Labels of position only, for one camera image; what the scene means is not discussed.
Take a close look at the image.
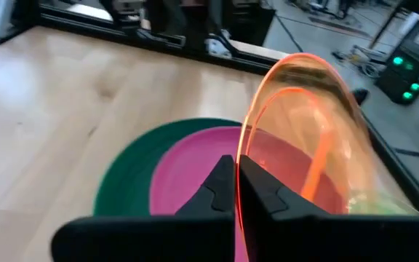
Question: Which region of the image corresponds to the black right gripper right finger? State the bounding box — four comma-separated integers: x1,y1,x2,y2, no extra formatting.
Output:
238,154,419,262

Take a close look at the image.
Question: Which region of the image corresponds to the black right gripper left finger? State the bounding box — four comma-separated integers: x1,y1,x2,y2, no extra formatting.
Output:
51,154,236,262

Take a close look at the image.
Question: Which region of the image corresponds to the pink plastic plate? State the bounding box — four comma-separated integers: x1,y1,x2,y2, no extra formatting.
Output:
149,126,348,262

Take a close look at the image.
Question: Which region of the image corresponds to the clear bowl with green tape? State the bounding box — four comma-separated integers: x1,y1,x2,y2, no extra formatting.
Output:
347,188,419,216

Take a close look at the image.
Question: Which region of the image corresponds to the large green plastic plate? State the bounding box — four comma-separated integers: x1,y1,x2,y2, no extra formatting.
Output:
92,117,243,218

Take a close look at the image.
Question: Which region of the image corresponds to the black electronics box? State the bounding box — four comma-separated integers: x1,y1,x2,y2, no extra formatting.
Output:
374,39,419,106

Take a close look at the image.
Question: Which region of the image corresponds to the person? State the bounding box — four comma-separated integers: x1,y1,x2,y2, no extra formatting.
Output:
151,0,236,60

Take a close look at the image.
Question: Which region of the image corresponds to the black cabinet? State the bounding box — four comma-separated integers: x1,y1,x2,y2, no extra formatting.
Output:
227,0,276,47

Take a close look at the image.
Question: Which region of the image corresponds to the floor cable bundle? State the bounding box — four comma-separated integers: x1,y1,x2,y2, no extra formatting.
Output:
332,43,382,79

